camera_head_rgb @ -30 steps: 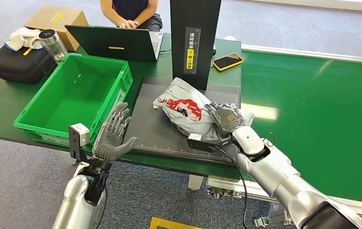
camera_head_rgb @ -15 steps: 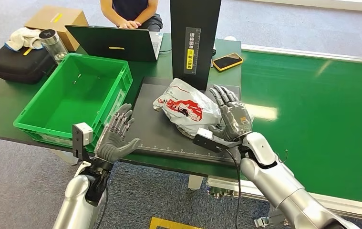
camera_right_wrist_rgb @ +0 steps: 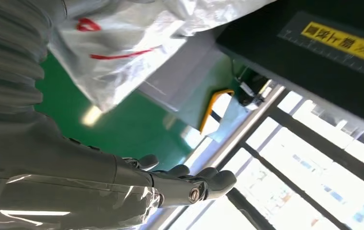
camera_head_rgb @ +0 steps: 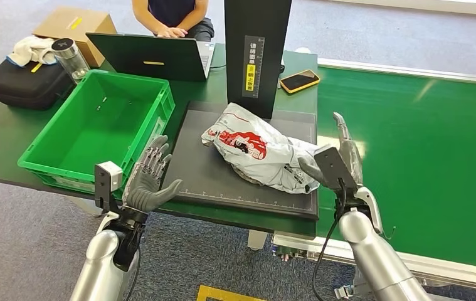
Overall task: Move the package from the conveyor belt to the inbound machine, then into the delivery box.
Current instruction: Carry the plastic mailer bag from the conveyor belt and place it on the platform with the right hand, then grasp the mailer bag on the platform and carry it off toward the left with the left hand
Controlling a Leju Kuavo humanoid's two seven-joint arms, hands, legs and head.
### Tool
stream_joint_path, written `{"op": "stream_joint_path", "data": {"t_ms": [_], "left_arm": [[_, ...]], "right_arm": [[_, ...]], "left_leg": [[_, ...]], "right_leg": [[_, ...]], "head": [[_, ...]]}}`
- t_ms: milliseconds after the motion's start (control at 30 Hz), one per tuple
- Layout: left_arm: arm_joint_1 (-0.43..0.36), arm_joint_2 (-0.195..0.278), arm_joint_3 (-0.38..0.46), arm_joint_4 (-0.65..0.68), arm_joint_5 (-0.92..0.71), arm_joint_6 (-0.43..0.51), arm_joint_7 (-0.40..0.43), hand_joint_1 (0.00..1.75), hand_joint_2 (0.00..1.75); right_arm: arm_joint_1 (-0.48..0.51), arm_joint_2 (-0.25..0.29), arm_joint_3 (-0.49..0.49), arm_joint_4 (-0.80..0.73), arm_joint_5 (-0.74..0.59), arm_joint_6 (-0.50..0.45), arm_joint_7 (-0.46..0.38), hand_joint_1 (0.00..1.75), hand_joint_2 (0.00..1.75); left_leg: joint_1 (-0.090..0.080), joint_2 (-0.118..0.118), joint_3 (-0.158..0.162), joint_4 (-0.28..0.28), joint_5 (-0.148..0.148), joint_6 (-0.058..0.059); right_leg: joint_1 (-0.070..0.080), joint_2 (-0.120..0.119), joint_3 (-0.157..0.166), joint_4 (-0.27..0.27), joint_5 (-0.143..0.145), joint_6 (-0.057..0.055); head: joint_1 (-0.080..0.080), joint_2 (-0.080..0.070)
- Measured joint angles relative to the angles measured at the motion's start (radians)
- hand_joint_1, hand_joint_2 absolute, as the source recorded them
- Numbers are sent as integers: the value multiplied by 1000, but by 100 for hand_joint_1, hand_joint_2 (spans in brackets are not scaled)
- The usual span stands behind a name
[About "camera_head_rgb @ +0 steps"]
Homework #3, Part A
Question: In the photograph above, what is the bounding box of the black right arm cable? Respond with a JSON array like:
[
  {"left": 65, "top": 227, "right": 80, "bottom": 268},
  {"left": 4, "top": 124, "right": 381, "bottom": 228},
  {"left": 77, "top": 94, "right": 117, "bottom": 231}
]
[{"left": 312, "top": 178, "right": 347, "bottom": 301}]

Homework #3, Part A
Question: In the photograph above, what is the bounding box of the person's hand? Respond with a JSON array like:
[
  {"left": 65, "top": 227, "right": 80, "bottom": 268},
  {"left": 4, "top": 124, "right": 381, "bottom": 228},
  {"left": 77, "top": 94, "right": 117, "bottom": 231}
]
[{"left": 154, "top": 26, "right": 189, "bottom": 39}]

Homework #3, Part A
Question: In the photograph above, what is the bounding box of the glass jar black lid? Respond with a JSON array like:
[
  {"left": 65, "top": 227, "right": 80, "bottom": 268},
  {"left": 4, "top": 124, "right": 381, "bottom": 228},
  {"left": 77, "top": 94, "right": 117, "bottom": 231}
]
[{"left": 50, "top": 38, "right": 91, "bottom": 84}]

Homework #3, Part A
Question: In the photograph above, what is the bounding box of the white red-printed poly package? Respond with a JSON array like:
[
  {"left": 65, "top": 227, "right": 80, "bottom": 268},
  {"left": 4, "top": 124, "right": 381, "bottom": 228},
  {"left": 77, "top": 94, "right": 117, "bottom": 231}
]
[{"left": 201, "top": 102, "right": 322, "bottom": 195}]

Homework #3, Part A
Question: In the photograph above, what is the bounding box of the black yellow machine label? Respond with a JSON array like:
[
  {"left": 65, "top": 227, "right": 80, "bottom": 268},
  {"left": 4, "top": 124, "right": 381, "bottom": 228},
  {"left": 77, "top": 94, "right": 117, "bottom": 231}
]
[{"left": 242, "top": 35, "right": 265, "bottom": 99}]

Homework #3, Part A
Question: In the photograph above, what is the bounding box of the white table leg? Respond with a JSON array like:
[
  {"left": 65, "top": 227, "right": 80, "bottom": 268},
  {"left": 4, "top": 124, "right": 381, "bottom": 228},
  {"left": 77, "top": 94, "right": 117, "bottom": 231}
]
[
  {"left": 247, "top": 230, "right": 270, "bottom": 251},
  {"left": 69, "top": 195, "right": 105, "bottom": 218}
]

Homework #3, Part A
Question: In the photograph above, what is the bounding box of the brown cardboard box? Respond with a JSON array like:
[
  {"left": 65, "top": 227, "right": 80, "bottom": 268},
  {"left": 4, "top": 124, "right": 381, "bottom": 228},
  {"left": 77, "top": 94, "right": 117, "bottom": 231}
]
[{"left": 32, "top": 7, "right": 117, "bottom": 68}]

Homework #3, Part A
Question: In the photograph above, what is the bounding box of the person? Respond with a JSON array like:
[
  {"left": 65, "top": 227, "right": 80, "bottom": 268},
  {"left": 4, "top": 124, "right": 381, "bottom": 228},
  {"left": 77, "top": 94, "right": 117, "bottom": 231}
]
[{"left": 131, "top": 0, "right": 216, "bottom": 43}]

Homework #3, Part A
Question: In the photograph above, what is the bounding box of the black carrying case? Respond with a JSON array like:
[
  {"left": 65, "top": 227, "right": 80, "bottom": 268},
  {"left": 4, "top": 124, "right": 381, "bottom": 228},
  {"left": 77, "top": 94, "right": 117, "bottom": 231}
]
[{"left": 0, "top": 60, "right": 75, "bottom": 112}]

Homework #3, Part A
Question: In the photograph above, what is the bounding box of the yellow floor tape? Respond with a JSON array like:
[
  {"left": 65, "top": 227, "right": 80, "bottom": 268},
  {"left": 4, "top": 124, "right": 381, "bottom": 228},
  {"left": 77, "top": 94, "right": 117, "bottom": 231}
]
[{"left": 196, "top": 284, "right": 270, "bottom": 301}]

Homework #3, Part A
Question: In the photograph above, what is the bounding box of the green conveyor belt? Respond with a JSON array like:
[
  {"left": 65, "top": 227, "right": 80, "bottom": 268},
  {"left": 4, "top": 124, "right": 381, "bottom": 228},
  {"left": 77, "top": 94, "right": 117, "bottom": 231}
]
[{"left": 315, "top": 65, "right": 476, "bottom": 271}]

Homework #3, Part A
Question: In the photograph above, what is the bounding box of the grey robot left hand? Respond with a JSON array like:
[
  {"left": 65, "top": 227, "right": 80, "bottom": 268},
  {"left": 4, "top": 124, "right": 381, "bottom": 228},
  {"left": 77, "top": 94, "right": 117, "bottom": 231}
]
[{"left": 122, "top": 135, "right": 184, "bottom": 214}]

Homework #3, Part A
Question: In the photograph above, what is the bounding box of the green plastic crate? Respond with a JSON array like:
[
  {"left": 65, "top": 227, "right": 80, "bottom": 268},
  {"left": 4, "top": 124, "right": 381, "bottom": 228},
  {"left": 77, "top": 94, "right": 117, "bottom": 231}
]
[{"left": 17, "top": 70, "right": 176, "bottom": 201}]

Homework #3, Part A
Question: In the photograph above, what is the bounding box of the phone in yellow case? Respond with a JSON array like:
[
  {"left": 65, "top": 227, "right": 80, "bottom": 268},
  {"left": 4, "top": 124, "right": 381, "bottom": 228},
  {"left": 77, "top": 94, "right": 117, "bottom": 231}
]
[{"left": 279, "top": 69, "right": 321, "bottom": 94}]

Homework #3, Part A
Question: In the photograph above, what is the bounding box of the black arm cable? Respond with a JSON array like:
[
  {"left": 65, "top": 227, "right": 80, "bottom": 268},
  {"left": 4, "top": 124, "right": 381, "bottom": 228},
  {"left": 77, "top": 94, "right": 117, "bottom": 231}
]
[
  {"left": 124, "top": 249, "right": 142, "bottom": 301},
  {"left": 312, "top": 178, "right": 347, "bottom": 301}
]

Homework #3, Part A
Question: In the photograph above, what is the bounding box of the black inbound scanner machine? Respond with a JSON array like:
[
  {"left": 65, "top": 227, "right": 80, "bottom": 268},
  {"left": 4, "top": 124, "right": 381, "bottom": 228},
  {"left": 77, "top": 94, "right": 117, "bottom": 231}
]
[{"left": 161, "top": 0, "right": 319, "bottom": 221}]

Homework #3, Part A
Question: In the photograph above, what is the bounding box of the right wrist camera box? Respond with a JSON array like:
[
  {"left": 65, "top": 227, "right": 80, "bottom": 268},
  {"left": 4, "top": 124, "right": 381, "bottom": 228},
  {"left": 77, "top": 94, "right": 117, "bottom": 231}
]
[{"left": 314, "top": 144, "right": 360, "bottom": 193}]

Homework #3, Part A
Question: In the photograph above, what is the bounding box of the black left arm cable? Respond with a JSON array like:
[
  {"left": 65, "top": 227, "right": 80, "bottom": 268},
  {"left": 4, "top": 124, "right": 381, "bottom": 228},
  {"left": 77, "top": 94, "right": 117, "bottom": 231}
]
[{"left": 124, "top": 249, "right": 142, "bottom": 301}]

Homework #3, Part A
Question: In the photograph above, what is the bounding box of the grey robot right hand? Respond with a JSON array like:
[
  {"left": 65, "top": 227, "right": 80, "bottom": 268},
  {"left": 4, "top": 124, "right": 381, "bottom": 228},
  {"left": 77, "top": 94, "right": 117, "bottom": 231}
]
[{"left": 297, "top": 112, "right": 384, "bottom": 236}]

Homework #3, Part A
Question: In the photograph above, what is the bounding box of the white cloth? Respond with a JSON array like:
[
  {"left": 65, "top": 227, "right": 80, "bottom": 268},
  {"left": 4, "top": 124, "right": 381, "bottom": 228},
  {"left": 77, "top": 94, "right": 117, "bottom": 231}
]
[{"left": 6, "top": 36, "right": 58, "bottom": 68}]

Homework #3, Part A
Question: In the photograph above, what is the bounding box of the dark laptop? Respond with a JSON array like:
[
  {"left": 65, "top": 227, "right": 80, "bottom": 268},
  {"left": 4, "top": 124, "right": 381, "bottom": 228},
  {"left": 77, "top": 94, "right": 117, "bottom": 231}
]
[{"left": 86, "top": 33, "right": 216, "bottom": 82}]

